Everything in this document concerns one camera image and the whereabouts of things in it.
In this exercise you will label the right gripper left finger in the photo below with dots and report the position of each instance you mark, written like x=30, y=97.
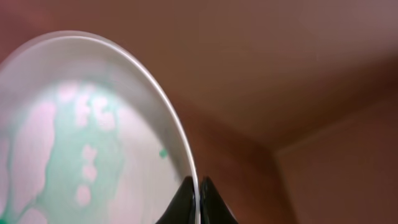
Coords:
x=181, y=209

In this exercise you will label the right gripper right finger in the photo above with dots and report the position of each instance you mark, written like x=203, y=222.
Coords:
x=212, y=207

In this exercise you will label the white plate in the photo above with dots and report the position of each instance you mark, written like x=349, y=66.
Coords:
x=87, y=135

